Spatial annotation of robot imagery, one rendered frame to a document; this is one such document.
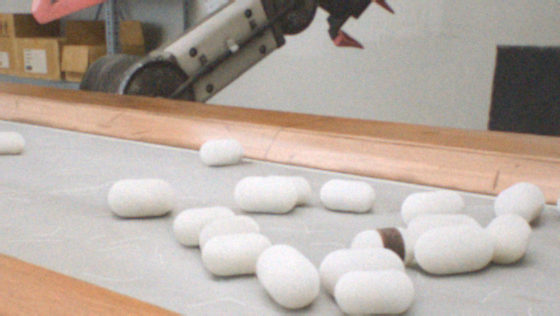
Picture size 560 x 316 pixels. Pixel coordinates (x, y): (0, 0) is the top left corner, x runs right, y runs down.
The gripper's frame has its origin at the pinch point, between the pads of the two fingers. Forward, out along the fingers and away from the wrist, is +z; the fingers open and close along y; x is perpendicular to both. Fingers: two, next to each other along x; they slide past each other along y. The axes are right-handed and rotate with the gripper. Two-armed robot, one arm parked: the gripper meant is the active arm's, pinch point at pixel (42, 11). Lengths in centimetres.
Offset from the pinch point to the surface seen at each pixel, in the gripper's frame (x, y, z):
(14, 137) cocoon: 2.2, 6.4, 12.5
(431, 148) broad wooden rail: 9.8, 36.7, 1.8
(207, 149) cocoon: 6.4, 21.7, 7.5
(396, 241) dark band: -1.7, 44.1, 16.5
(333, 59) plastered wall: 142, -95, -139
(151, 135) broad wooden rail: 10.1, 10.6, 4.4
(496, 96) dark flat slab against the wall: 144, -31, -129
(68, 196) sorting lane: -0.7, 21.0, 18.0
